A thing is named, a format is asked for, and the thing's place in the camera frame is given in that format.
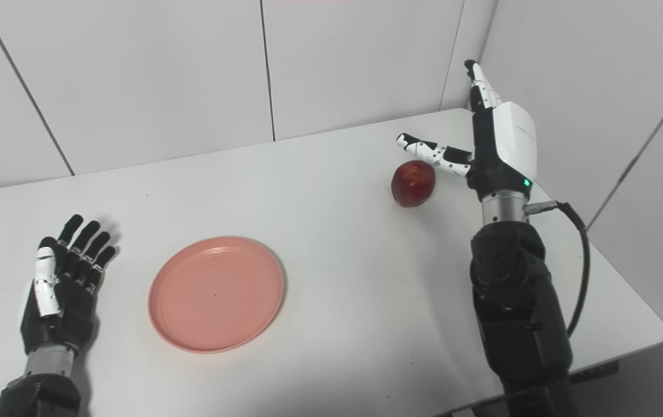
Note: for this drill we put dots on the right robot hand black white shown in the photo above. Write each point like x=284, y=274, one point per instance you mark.
x=502, y=145

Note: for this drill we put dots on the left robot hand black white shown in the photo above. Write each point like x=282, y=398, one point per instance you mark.
x=65, y=295

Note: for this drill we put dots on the red apple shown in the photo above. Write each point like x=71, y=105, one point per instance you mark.
x=413, y=183

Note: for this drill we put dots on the pink round plate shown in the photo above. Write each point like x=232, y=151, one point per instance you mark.
x=216, y=293

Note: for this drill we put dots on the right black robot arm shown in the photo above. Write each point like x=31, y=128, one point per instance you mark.
x=516, y=307

